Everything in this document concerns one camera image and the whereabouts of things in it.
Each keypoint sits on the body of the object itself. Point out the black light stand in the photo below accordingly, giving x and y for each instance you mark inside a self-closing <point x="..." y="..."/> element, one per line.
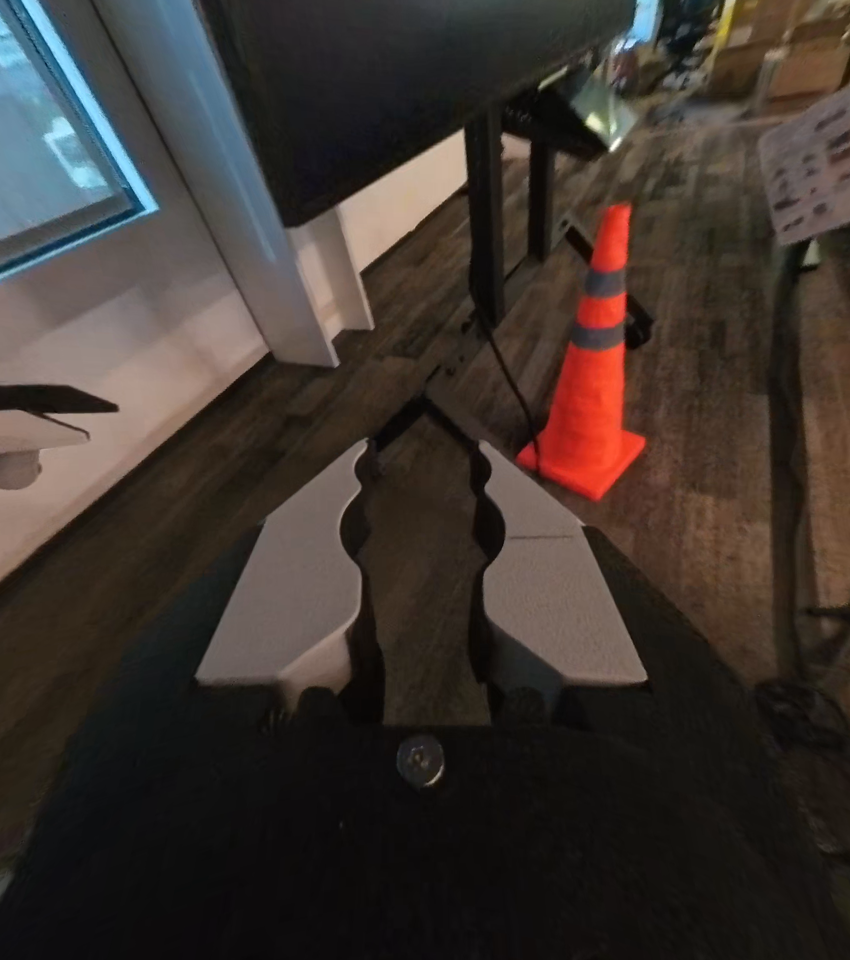
<point x="788" y="450"/>

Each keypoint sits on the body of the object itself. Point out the white sign board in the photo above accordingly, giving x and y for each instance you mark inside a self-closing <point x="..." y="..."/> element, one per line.
<point x="822" y="165"/>

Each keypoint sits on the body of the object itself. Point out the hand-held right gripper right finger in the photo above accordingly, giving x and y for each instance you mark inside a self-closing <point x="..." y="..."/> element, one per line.
<point x="552" y="600"/>

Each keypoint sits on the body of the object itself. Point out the window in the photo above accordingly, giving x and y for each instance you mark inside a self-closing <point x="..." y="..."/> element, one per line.
<point x="20" y="135"/>

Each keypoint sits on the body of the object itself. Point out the orange traffic cone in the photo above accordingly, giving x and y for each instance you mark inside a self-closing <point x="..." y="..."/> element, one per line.
<point x="590" y="375"/>

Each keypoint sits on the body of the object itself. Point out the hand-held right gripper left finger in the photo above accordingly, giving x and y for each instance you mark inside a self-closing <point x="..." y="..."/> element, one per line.
<point x="290" y="592"/>

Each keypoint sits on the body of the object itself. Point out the dark display screen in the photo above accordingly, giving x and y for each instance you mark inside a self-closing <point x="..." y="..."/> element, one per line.
<point x="395" y="97"/>

